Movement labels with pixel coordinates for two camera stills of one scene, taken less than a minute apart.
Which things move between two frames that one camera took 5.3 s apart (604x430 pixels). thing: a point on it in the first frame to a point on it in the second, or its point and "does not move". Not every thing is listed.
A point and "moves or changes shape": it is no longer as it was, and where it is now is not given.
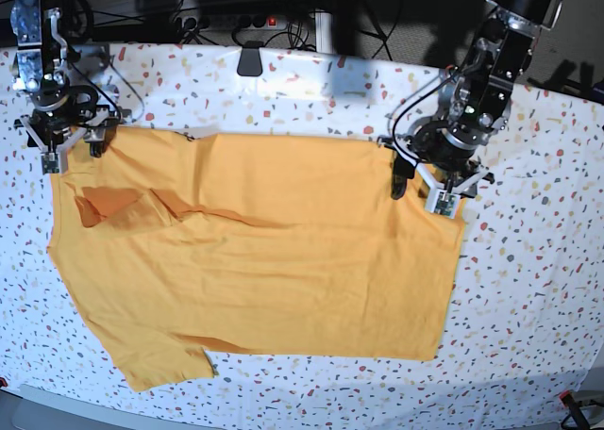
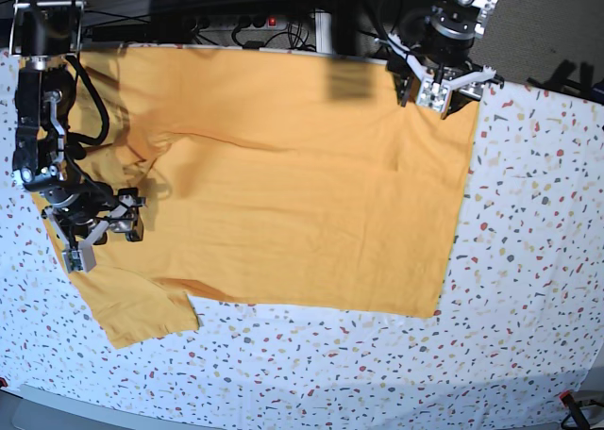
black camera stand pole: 345,7 does not move
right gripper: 448,157 to 444,56
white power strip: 230,23 does not move
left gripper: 58,107 to 72,209
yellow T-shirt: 287,243 moves or changes shape
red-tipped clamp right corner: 570,402 does not move
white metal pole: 324,37 does not move
